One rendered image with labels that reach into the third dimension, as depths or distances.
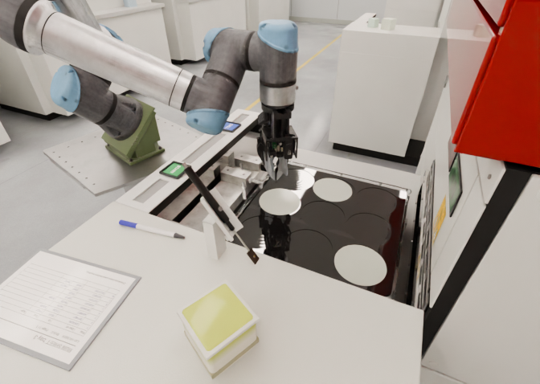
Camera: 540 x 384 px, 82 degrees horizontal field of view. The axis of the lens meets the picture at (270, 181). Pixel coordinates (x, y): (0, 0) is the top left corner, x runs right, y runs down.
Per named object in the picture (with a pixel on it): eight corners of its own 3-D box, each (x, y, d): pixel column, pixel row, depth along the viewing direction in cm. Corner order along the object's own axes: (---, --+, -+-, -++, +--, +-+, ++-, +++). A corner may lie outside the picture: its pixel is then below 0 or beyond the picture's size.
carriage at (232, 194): (265, 173, 95) (265, 165, 94) (194, 259, 68) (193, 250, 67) (242, 167, 98) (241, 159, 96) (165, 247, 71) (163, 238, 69)
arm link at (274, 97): (256, 77, 66) (294, 75, 67) (257, 98, 69) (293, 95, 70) (262, 89, 60) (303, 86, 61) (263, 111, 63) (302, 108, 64)
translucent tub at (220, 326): (260, 345, 42) (259, 317, 38) (212, 385, 38) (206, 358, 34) (230, 306, 47) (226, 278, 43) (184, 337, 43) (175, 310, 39)
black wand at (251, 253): (177, 166, 46) (182, 164, 45) (183, 161, 47) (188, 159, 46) (252, 264, 51) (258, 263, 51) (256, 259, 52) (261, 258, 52)
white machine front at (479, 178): (431, 148, 114) (473, 27, 90) (417, 365, 54) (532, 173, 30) (422, 146, 115) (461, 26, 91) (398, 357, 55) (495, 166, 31)
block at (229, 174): (251, 181, 87) (251, 172, 85) (246, 187, 85) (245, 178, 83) (227, 173, 90) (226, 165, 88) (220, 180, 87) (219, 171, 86)
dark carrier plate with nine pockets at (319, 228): (406, 194, 80) (407, 191, 80) (389, 304, 55) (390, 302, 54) (282, 164, 92) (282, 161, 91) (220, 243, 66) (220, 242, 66)
